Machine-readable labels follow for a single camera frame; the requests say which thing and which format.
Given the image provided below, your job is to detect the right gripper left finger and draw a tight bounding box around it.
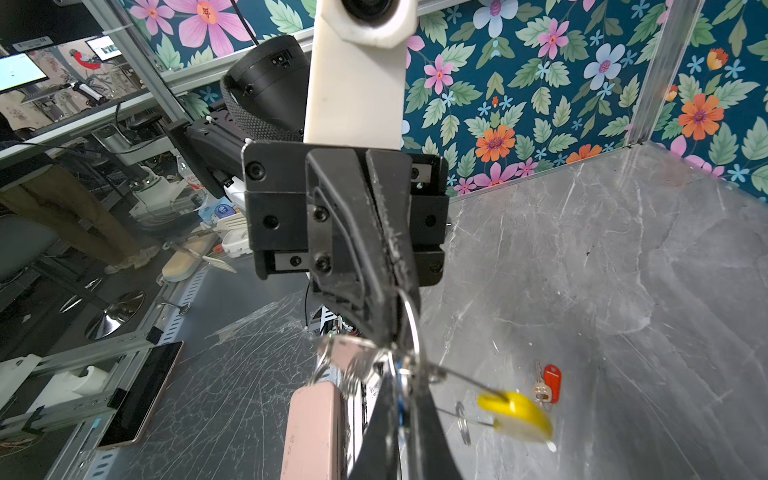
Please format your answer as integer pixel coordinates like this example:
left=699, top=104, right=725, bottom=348
left=349, top=375, right=400, bottom=480

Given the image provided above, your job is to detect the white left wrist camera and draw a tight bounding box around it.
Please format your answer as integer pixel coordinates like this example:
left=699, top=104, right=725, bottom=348
left=303, top=0, right=418, bottom=150

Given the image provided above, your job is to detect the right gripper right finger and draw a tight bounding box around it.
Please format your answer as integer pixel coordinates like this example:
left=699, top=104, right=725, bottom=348
left=406, top=377, right=462, bottom=480

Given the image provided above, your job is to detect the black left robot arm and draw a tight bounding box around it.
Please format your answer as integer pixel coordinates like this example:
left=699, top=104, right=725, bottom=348
left=167, top=35, right=448, bottom=347

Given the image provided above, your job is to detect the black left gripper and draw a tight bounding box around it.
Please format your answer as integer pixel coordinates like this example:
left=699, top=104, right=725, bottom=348
left=242, top=141, right=448, bottom=350

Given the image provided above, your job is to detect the black smartphone on bench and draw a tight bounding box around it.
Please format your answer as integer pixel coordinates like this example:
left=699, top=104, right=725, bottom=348
left=97, top=341, right=184, bottom=450

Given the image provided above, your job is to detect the pink box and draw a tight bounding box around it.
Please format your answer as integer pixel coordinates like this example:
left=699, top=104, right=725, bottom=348
left=280, top=382, right=342, bottom=480

